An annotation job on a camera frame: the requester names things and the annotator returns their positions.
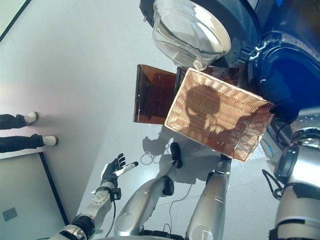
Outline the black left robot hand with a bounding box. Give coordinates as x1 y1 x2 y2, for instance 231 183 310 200
101 153 139 187

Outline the round washing machine door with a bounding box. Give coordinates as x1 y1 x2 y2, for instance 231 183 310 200
139 0 262 72

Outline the dark grey washing machine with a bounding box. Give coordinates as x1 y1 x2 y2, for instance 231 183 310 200
224 0 320 176

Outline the silver left robot leg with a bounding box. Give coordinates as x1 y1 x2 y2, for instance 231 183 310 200
113 142 183 237

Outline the silver robot leg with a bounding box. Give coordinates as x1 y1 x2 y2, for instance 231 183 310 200
186 153 232 240
113 142 183 237

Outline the white sneaker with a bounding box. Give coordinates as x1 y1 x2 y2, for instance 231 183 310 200
24 111 40 125
42 135 59 147

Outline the grey robot torso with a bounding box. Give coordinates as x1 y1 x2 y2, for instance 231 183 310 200
139 228 191 240

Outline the dark trouser leg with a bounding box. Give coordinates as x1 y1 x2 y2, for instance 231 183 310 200
0 133 46 154
0 113 28 130

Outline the silver right robot leg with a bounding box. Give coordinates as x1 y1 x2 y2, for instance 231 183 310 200
186 153 232 240

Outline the rectangular wicker laundry basket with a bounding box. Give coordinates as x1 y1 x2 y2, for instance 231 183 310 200
164 66 275 164

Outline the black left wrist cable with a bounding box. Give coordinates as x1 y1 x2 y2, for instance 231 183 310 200
94 188 123 238

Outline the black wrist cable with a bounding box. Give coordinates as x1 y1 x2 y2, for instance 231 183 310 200
261 99 301 201
94 188 123 238

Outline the white floor cable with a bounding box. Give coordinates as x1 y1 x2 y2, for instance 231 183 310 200
139 136 193 233

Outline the grey wall socket plate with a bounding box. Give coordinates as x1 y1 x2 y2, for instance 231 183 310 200
1 206 19 223

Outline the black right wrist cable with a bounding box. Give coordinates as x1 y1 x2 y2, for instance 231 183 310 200
261 99 301 201

